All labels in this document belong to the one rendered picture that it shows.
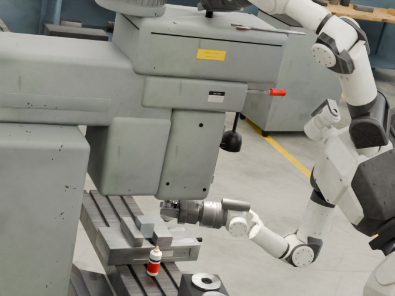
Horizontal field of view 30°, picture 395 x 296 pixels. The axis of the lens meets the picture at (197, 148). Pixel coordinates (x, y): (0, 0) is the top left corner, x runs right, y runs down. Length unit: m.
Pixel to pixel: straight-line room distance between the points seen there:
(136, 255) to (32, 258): 0.60
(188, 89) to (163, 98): 0.08
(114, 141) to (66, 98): 0.20
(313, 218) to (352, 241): 2.94
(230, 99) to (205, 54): 0.18
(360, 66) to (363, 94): 0.09
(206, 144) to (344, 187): 0.44
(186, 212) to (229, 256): 2.42
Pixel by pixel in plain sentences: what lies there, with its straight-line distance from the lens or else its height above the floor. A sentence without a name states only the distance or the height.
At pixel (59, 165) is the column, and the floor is 1.50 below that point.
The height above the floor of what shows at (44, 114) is 1.59.
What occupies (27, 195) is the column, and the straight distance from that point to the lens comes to 2.02.
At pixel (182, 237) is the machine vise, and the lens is 2.73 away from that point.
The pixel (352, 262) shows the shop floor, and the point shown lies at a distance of 5.19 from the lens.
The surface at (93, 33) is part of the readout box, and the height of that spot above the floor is 1.73.
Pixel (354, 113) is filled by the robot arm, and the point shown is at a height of 1.75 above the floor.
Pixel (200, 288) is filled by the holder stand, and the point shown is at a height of 1.15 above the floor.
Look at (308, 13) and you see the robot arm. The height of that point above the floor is 2.00.
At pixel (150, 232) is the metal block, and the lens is 2.65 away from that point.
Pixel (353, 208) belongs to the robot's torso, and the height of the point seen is 1.45.
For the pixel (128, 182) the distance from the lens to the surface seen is 2.21.
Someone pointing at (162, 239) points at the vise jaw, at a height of 1.06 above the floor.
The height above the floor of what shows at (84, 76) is 1.71.
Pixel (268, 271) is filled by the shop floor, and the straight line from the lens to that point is 4.77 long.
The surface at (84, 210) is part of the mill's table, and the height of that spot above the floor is 0.95.
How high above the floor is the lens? 2.33
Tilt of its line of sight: 21 degrees down
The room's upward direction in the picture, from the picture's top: 12 degrees clockwise
